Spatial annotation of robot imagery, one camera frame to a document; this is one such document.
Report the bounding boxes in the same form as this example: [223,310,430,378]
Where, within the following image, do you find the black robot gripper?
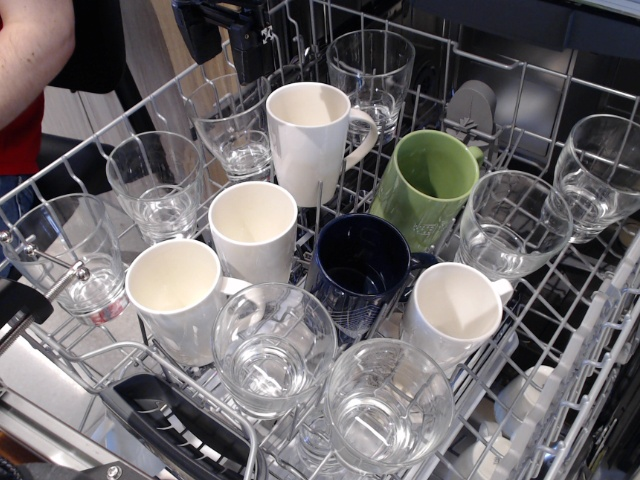
[171,1,274,84]

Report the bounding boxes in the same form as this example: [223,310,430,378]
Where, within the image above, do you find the white handleless ceramic cup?
[208,181,298,284]

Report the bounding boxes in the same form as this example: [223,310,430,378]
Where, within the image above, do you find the person forearm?
[1,0,75,127]

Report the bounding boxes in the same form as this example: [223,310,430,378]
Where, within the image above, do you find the clear glass back left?
[185,73,272,183]

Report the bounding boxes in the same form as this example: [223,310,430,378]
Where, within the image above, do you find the clear glass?
[106,131,204,245]
[553,114,639,244]
[185,73,272,183]
[326,29,416,145]
[455,170,573,284]
[324,338,454,475]
[3,193,129,325]
[212,282,337,419]

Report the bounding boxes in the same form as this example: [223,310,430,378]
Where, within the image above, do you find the tall white mug back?
[266,82,378,208]

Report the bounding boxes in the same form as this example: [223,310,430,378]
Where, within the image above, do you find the clear glass back centre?
[326,29,416,145]

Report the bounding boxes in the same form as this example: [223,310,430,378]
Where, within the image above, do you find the clear glass left middle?
[106,131,204,245]

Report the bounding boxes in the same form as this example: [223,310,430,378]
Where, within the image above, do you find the green ceramic mug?
[369,130,484,251]

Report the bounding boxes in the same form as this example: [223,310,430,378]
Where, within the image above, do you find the grey plastic rack clip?
[444,80,497,135]

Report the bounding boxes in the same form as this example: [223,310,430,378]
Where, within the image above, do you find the dark blue ceramic mug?
[305,213,437,345]

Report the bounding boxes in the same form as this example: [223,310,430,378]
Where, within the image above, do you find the white mug front left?
[125,238,250,367]

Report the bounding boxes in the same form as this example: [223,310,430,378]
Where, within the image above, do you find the clear glass far left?
[3,193,129,325]

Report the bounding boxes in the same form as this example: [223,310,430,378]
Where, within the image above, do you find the red shirt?
[1,93,45,176]

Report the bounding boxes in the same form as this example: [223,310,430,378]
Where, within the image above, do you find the clear glass front centre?
[212,282,337,419]

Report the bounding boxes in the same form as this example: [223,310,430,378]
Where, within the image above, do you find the clear glass right middle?
[455,170,573,284]

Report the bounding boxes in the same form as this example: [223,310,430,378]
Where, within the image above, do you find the white mug front right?
[400,262,513,374]

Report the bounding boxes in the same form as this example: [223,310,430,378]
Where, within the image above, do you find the metal clamp with screw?
[1,243,91,354]

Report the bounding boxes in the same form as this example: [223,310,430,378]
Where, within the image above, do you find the clear glass far right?
[553,114,639,244]

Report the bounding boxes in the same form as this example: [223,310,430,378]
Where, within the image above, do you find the clear glass front bottom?
[324,338,454,475]

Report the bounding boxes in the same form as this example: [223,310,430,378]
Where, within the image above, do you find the white dish lower rack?
[494,365,554,438]

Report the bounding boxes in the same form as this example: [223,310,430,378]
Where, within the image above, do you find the grey wire dishwasher rack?
[1,1,639,479]

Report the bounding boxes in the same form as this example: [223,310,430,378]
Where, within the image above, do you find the black dishwasher rack handle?
[100,373,267,479]

